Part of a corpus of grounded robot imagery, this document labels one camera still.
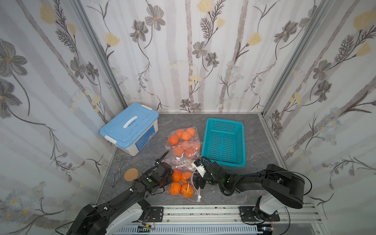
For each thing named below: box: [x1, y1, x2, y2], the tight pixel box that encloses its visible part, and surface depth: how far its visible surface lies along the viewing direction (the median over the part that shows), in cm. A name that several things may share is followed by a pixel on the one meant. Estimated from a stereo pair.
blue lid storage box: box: [99, 102, 160, 157], surface depth 92 cm
